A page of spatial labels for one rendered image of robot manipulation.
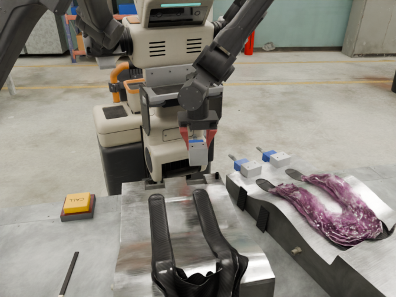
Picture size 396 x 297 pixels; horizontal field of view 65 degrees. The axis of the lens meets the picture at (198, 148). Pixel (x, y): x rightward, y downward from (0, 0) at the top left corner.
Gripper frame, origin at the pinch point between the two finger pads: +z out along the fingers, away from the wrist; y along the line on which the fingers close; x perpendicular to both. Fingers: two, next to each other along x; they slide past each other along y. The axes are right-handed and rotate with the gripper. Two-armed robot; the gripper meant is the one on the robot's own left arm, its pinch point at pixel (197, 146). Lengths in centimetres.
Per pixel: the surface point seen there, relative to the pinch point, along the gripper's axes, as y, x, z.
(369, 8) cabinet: 335, 458, 6
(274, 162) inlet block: 23.5, 2.5, 8.1
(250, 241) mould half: 6.9, -31.8, 4.0
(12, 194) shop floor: -120, 113, 93
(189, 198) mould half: -3.4, -13.9, 6.6
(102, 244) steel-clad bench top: -24.8, -18.3, 15.4
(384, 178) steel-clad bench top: 59, 0, 15
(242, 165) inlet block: 12.9, -0.2, 7.0
